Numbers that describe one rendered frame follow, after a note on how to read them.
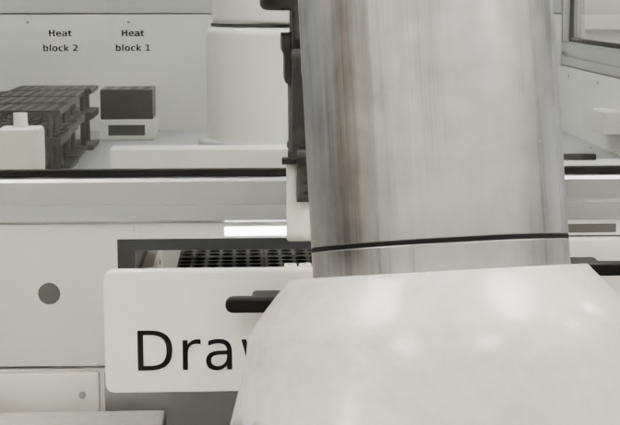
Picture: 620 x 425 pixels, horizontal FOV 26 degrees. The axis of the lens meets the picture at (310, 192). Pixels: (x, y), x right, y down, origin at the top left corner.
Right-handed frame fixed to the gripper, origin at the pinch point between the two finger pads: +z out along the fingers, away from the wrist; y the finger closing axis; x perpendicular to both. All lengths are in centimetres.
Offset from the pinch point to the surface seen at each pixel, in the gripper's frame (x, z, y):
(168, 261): 13.9, 12.7, 36.5
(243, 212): 5.3, 3.7, 16.2
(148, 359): 13.9, 14.4, 1.2
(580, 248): -28.3, 7.4, 14.7
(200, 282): 9.1, 7.5, 1.2
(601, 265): -29.5, 8.5, 11.1
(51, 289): 24.4, 11.3, 16.4
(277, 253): 1.7, 9.4, 23.6
